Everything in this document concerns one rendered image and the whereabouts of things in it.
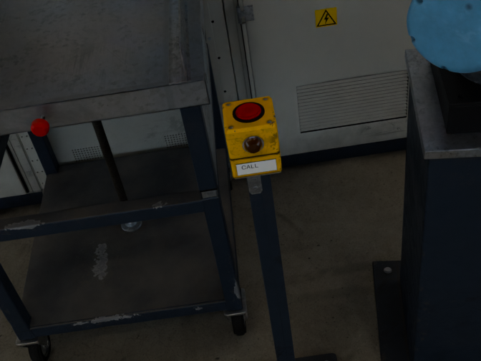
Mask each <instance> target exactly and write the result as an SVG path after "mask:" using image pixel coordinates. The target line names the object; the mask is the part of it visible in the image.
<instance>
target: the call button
mask: <svg viewBox="0 0 481 361"><path fill-rule="evenodd" d="M260 113H261V108H260V106H258V105H256V104H254V103H246V104H243V105H241V106H240V107H238V108H237V110H236V112H235V114H236V116H237V117H238V118H240V119H242V120H250V119H253V118H256V117H258V116H259V115H260Z"/></svg>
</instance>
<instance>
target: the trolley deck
mask: <svg viewBox="0 0 481 361"><path fill-rule="evenodd" d="M188 29H189V47H190V82H183V83H178V84H173V85H169V0H0V136H2V135H10V134H16V133H25V132H30V131H31V124H32V122H33V121H34V120H35V119H38V118H40V116H41V115H44V116H45V120H46V121H47V122H48V123H49V128H54V127H63V126H68V125H77V124H82V123H87V122H96V121H101V120H110V119H115V118H120V117H129V116H134V115H143V114H148V113H153V112H162V111H167V110H176V109H181V108H186V107H195V106H200V105H209V104H210V91H209V81H208V63H207V52H206V43H205V24H204V13H203V0H188Z"/></svg>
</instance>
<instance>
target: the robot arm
mask: <svg viewBox="0 0 481 361"><path fill-rule="evenodd" d="M407 31H408V34H409V36H411V38H412V43H413V45H414V47H415V48H416V49H417V51H418V52H419V53H420V54H421V55H422V56H423V57H424V58H425V59H426V60H427V61H429V62H431V63H432V64H433V65H435V66H437V67H439V68H441V69H447V70H449V71H450V72H457V73H460V74H461V75H462V76H464V77H465V78H467V79H468V80H470V81H472V82H475V83H477V84H479V85H481V0H412V2H411V4H410V6H409V9H408V12H407Z"/></svg>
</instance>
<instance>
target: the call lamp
mask: <svg viewBox="0 0 481 361"><path fill-rule="evenodd" d="M242 146H243V149H244V151H246V152H248V153H257V152H259V151H261V150H262V149H263V146H264V141H263V139H262V138H261V137H259V136H257V135H251V136H248V137H246V138H245V139H244V140H243V142H242Z"/></svg>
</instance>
